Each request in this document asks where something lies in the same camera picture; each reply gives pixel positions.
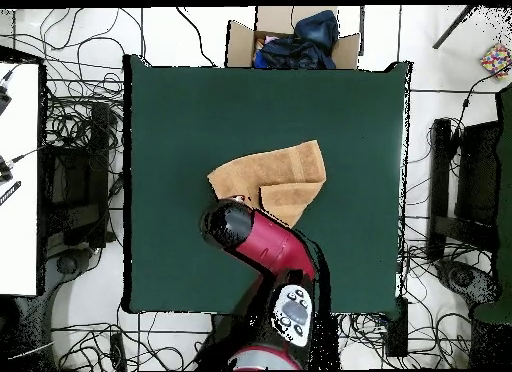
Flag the orange terry towel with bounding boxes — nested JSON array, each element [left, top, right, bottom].
[[206, 139, 328, 229]]

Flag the dark green table cloth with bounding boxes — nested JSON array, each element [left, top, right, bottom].
[[122, 53, 413, 321]]

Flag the brown cardboard box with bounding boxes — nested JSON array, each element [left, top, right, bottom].
[[225, 5, 362, 70]]

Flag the black equipment stand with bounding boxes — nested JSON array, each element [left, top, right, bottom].
[[39, 101, 117, 253], [427, 117, 505, 261]]

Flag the dark blue clothing pile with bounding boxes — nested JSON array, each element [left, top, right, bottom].
[[252, 9, 340, 70]]

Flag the black power strip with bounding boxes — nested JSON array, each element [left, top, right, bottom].
[[109, 332, 128, 371]]

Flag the white desk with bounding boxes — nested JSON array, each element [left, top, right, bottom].
[[0, 61, 41, 297]]

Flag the green covered side table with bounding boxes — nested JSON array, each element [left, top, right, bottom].
[[473, 83, 512, 325]]

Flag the dark metal bar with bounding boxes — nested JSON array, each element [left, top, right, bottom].
[[431, 5, 479, 50]]

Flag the multicoloured patterned bundle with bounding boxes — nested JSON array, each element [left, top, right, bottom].
[[479, 42, 512, 80]]

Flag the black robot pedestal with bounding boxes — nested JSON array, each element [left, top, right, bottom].
[[210, 313, 241, 337]]

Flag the long black cable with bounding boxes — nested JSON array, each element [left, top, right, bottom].
[[175, 6, 218, 68]]

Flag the tangled black cables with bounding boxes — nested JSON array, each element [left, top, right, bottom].
[[405, 63, 512, 277], [0, 7, 147, 157]]

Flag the tangled coloured cables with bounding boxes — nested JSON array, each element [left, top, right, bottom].
[[337, 311, 473, 371]]

